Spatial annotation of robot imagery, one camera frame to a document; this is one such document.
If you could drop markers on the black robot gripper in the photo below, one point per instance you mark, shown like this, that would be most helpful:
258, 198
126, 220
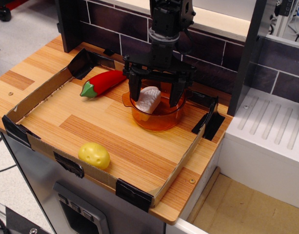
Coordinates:
158, 64

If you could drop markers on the salmon nigiri sushi toy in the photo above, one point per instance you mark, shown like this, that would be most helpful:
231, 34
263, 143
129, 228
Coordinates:
148, 101

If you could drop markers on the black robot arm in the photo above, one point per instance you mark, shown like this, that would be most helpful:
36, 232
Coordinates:
169, 19

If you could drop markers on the orange transparent plastic pot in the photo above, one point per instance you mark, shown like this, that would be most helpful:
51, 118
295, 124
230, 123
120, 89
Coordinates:
164, 117

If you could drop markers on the cardboard fence with black tape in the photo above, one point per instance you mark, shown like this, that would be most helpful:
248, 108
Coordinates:
154, 170

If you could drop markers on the red chili pepper toy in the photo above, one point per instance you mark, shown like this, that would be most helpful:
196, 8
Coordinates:
100, 83

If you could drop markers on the yellow potato toy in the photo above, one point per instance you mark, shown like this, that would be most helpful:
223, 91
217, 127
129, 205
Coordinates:
95, 155

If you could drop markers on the white toy sink drainboard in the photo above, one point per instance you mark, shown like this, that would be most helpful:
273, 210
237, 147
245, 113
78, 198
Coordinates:
261, 146

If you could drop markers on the grey toy oven front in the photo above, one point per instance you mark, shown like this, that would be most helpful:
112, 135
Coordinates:
81, 216

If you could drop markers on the dark grey vertical post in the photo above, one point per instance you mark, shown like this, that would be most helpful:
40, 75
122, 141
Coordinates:
258, 30

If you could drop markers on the dark grey left post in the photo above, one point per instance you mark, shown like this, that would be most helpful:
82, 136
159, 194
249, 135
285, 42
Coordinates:
71, 15

